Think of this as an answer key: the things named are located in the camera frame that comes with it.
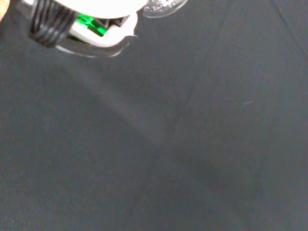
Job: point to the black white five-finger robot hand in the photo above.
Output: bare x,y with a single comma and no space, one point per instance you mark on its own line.
101,7

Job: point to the black bench cloth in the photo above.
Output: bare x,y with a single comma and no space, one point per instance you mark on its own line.
154,144

